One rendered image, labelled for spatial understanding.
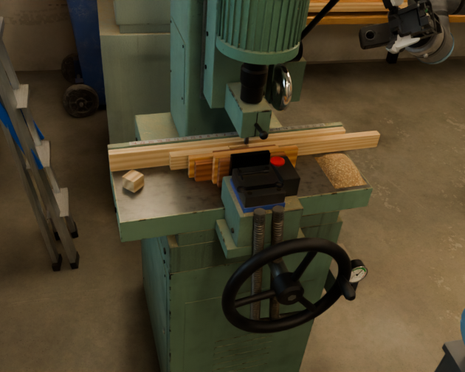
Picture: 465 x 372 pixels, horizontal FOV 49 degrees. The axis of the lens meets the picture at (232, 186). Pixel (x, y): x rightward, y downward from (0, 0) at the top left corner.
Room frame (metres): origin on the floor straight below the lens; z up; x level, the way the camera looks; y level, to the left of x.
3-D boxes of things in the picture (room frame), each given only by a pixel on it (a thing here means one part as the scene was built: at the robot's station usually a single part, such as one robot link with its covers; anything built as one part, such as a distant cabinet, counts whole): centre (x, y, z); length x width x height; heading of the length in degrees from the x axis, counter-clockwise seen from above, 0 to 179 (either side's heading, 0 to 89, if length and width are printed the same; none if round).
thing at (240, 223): (0.84, -0.06, 0.92); 0.15 x 0.13 x 0.09; 110
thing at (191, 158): (0.98, 0.00, 0.93); 0.22 x 0.01 x 0.06; 110
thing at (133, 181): (0.88, 0.22, 0.92); 0.03 x 0.03 x 0.03; 62
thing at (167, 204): (0.92, -0.04, 0.87); 0.61 x 0.30 x 0.06; 110
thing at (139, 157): (1.04, 0.01, 0.93); 0.60 x 0.02 x 0.05; 110
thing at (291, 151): (0.96, -0.05, 0.94); 0.20 x 0.02 x 0.08; 110
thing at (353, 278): (0.92, -0.34, 0.65); 0.06 x 0.04 x 0.08; 110
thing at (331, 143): (1.06, -0.11, 0.92); 0.55 x 0.02 x 0.04; 110
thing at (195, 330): (1.14, 0.02, 0.36); 0.58 x 0.45 x 0.71; 20
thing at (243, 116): (1.05, -0.02, 1.03); 0.14 x 0.07 x 0.09; 20
